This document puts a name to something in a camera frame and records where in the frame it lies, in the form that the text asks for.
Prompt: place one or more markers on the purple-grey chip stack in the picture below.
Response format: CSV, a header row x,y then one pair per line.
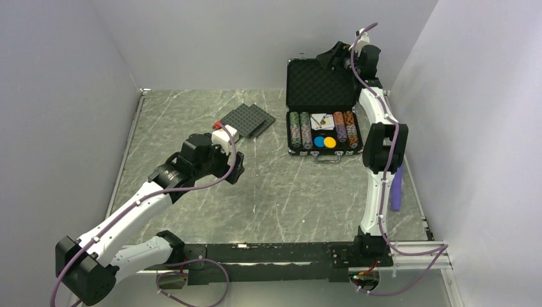
x,y
306,136

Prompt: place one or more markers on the playing cards deck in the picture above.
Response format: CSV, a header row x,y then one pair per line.
x,y
322,121

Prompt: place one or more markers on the blue dealer button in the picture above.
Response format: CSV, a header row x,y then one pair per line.
x,y
319,142

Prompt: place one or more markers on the grey chip stack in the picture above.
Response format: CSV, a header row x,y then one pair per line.
x,y
295,135

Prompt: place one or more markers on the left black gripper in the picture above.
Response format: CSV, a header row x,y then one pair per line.
x,y
225,167

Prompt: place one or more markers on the red chip stack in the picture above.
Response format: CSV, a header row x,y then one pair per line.
x,y
338,119

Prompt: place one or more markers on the purple chip stack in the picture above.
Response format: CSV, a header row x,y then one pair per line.
x,y
342,135

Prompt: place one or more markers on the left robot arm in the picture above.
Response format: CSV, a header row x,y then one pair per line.
x,y
93,264

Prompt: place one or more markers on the black base frame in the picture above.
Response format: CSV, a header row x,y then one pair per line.
x,y
331,261

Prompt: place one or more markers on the dark foam pad top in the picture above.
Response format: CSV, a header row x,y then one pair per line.
x,y
241,119

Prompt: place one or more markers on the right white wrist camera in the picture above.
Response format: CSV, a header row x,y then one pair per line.
x,y
362,41

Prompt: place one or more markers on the dark green chip stack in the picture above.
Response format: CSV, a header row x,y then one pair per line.
x,y
305,120

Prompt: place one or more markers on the yellow dealer button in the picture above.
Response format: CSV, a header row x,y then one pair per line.
x,y
329,142

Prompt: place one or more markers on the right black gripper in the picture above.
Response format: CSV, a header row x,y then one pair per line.
x,y
335,57

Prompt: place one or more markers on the small chip stack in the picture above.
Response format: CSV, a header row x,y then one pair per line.
x,y
351,131

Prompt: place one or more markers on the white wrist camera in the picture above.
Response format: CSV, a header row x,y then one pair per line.
x,y
225,136
362,41

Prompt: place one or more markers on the purple cylinder object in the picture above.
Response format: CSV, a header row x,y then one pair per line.
x,y
396,190

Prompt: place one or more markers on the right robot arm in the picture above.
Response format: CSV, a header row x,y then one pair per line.
x,y
385,143

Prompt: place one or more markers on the black poker case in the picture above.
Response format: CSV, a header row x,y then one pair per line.
x,y
313,89

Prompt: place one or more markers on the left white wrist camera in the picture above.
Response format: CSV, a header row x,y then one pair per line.
x,y
225,136

